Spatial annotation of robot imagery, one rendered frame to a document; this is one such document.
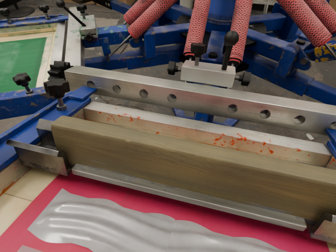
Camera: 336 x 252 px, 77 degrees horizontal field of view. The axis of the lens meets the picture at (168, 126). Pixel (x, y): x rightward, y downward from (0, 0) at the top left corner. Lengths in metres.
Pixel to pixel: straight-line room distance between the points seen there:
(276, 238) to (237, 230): 0.05
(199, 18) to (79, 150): 0.53
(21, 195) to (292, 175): 0.37
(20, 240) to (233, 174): 0.27
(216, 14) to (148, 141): 0.76
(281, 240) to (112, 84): 0.44
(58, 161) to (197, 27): 0.53
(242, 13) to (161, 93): 0.36
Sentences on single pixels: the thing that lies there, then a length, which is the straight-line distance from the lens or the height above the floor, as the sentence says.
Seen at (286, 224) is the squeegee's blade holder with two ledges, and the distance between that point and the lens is 0.33.
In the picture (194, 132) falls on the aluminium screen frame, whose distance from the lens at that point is 0.44.
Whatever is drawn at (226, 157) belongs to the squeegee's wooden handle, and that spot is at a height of 1.18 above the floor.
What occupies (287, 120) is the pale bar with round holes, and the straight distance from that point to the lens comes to 0.51.
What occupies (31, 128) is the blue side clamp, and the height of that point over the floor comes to 1.12.
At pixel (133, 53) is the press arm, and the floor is 0.93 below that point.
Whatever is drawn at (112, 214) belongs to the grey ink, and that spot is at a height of 1.10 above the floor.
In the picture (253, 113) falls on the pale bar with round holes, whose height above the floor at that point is 1.08.
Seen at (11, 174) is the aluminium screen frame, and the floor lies 1.11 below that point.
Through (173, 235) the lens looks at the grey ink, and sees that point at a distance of 0.31.
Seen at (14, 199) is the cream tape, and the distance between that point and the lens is 0.40.
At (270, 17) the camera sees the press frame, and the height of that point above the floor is 1.02.
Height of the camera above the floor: 1.40
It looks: 48 degrees down
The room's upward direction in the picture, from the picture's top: straight up
